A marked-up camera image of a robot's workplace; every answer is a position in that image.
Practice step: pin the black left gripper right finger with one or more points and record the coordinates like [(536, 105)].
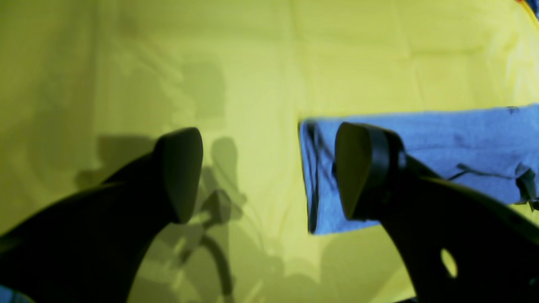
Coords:
[(458, 245)]

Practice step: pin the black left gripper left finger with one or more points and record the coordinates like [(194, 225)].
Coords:
[(87, 248)]

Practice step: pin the grey t-shirt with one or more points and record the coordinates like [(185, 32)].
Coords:
[(494, 151)]

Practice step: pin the yellow tablecloth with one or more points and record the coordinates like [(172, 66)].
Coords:
[(88, 85)]

